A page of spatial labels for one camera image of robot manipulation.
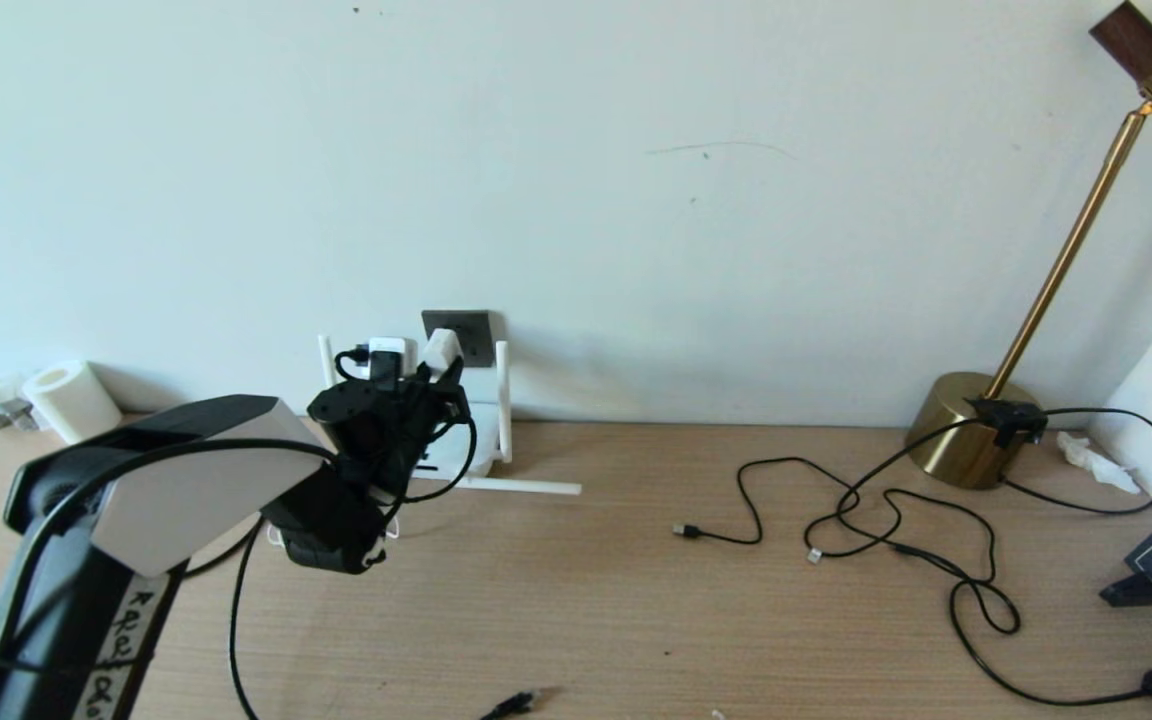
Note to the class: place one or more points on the white power adapter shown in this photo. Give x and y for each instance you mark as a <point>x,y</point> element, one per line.
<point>443,350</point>

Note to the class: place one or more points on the gold desk lamp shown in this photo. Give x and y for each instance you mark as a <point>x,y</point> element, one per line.
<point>956,430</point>

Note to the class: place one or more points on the small clear container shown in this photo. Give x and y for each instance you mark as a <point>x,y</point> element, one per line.
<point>4,395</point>

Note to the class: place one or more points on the white router with antennas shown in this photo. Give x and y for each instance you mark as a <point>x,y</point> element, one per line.
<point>504,400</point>

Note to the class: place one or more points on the crumpled white tissue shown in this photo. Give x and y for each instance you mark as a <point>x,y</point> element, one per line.
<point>1096,465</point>

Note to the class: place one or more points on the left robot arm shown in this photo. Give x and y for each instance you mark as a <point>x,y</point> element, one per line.
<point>186,490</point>

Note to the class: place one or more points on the grey wall socket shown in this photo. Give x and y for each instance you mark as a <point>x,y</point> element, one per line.
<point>476,340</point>

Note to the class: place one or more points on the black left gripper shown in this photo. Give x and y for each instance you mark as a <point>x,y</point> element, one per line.
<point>416,430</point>

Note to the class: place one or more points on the white toilet paper roll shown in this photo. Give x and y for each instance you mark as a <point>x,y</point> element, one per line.
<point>71,400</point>

